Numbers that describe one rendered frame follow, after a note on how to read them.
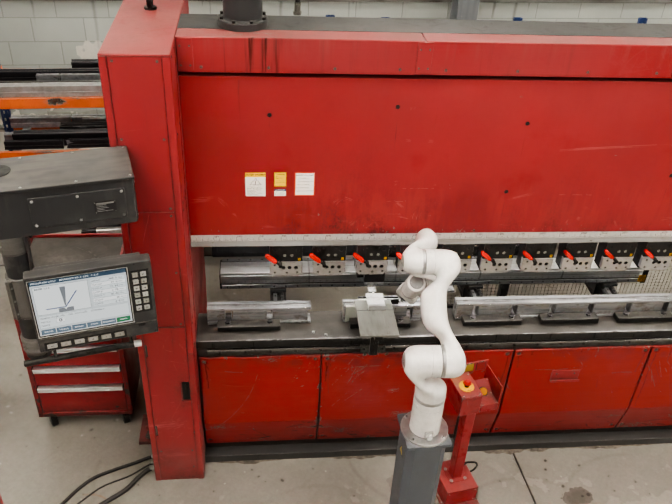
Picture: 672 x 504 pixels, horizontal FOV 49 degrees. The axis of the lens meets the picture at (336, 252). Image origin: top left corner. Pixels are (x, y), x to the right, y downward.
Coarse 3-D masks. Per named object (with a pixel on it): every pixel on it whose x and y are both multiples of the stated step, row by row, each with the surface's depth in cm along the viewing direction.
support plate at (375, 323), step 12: (360, 300) 359; (384, 300) 360; (360, 312) 352; (372, 312) 352; (384, 312) 352; (360, 324) 344; (372, 324) 345; (384, 324) 345; (396, 324) 346; (360, 336) 338; (372, 336) 338; (384, 336) 339; (396, 336) 340
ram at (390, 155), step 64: (192, 128) 297; (256, 128) 300; (320, 128) 303; (384, 128) 305; (448, 128) 308; (512, 128) 311; (576, 128) 314; (640, 128) 316; (192, 192) 314; (320, 192) 320; (384, 192) 323; (448, 192) 326; (512, 192) 329; (576, 192) 332; (640, 192) 336
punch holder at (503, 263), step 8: (480, 248) 351; (488, 248) 346; (496, 248) 346; (504, 248) 346; (512, 248) 347; (480, 256) 353; (496, 256) 349; (504, 256) 349; (512, 256) 349; (480, 264) 351; (488, 264) 351; (496, 264) 351; (504, 264) 353; (488, 272) 353; (496, 272) 354
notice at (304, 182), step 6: (300, 174) 314; (306, 174) 314; (312, 174) 314; (300, 180) 316; (306, 180) 316; (312, 180) 316; (300, 186) 317; (306, 186) 318; (312, 186) 318; (300, 192) 319; (306, 192) 319; (312, 192) 319
